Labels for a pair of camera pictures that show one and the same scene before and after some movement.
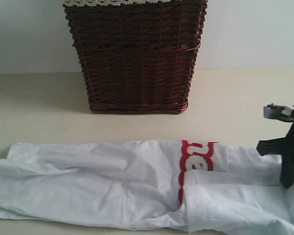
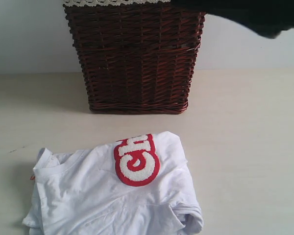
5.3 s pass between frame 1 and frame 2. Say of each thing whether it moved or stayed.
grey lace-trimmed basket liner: stayed
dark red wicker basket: stayed
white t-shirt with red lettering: moved
